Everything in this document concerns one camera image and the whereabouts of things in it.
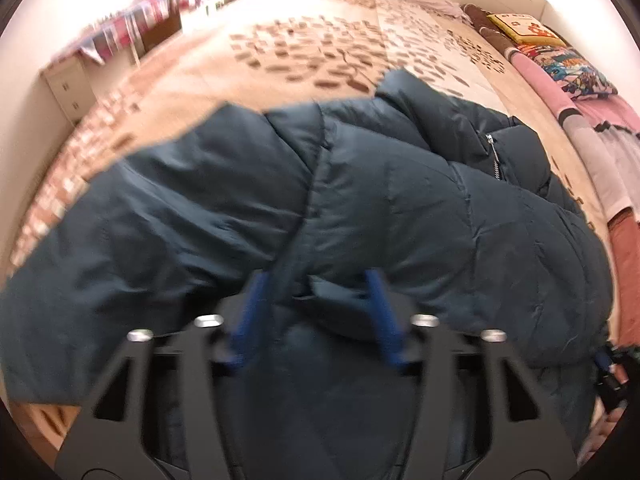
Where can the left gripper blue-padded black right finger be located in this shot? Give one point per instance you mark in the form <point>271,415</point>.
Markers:
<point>478,412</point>

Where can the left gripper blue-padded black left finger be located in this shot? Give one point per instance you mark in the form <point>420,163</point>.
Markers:
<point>155,413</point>

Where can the dark teal quilted jacket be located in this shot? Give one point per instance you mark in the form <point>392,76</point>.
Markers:
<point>455,203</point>

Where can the pink and red striped quilt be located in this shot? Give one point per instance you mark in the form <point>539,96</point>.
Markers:
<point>605,134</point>

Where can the blue cartoon pillow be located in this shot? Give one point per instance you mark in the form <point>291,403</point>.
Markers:
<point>570,71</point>

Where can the white desk with drawers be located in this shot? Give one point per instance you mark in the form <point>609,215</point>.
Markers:
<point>79,78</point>

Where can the yellow cartoon pillow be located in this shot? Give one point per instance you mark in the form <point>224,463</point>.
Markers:
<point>525,29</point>

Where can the beige leaf-pattern bed blanket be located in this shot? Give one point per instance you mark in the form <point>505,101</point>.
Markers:
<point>311,51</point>

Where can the plaid pink tablecloth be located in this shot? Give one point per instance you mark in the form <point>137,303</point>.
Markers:
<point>130,22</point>

